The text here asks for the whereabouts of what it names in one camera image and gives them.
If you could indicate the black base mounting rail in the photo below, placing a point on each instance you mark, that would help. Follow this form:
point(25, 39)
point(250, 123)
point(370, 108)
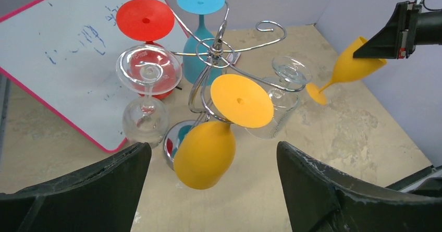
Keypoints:
point(414, 180)

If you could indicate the yellow wine glass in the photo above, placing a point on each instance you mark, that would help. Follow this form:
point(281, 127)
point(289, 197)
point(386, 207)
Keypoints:
point(208, 149)
point(347, 69)

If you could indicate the teal plastic wine glass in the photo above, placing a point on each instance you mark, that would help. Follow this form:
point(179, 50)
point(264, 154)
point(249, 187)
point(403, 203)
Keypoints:
point(192, 66)

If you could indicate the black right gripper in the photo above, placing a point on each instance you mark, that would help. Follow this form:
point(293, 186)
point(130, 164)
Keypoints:
point(396, 39)

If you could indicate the clear wine glass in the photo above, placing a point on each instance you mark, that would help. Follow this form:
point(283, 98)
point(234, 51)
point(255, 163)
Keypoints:
point(148, 70)

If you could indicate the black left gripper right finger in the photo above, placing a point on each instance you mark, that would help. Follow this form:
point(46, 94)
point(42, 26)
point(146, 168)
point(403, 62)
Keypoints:
point(319, 197)

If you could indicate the red-framed whiteboard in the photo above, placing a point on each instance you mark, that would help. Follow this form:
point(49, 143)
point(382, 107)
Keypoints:
point(64, 53)

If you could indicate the clear glass tumbler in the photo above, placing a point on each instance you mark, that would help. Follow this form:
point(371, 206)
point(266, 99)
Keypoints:
point(290, 74)

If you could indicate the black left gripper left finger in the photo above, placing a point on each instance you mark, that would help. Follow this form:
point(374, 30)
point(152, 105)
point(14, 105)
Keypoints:
point(103, 196)

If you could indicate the red plastic wine glass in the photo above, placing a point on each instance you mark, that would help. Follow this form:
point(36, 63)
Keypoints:
point(148, 21)

